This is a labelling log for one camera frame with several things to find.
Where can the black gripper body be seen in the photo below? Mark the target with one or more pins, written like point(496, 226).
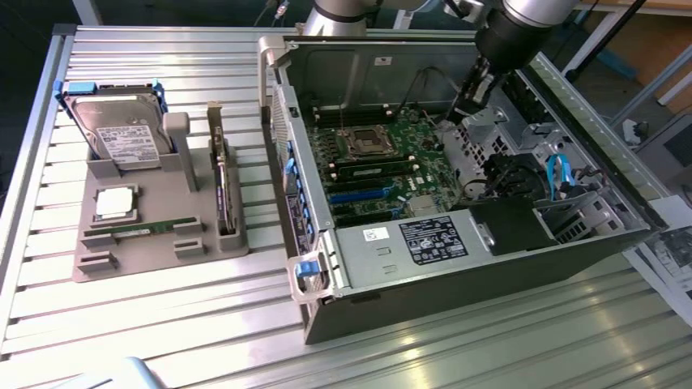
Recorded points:
point(513, 40)

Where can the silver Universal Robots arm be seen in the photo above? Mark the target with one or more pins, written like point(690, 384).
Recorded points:
point(334, 16)

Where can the black installed RAM stick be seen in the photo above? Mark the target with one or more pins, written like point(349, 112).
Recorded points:
point(373, 170)

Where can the green RAM stick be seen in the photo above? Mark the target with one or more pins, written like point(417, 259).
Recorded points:
point(156, 226)

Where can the silver perforated drive cage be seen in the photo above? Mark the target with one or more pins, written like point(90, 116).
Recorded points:
point(478, 154)

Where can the green motherboard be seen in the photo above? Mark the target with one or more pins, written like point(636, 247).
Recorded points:
point(413, 135)

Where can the black slanted pole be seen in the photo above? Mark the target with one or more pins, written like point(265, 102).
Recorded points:
point(605, 42)

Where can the CPU socket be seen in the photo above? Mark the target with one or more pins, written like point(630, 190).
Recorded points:
point(368, 140)

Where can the brown cardboard box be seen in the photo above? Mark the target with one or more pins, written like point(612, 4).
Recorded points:
point(656, 48)

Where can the small white device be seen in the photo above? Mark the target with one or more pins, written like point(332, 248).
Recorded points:
point(633, 130)

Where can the silver chipset heat sink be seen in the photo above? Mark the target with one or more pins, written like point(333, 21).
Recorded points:
point(428, 205)

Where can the blue expansion slot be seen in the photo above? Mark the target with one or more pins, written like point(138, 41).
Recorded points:
point(358, 195)

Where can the black plastic shroud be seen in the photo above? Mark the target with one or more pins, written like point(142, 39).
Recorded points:
point(508, 227)

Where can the silver power supply unit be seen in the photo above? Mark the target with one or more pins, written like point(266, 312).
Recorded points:
point(373, 263)

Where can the graphics card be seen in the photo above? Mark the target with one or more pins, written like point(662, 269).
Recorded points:
point(221, 182)

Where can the open black PC case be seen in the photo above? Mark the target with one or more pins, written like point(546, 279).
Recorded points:
point(458, 300)

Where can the printed paper sheets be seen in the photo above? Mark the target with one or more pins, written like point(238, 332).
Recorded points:
point(661, 259)

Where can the blue case latch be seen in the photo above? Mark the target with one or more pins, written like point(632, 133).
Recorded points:
point(305, 269)

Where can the silver hard disk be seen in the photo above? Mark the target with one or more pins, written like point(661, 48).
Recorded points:
point(120, 130)

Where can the silver CPU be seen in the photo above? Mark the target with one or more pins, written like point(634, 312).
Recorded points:
point(116, 202)

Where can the blue disk carrier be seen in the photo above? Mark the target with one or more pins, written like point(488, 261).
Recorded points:
point(81, 87)

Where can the grey parts rack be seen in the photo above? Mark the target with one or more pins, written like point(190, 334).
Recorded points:
point(145, 253)

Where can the pale rounded silver object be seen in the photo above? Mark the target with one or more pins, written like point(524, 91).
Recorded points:
point(118, 374)

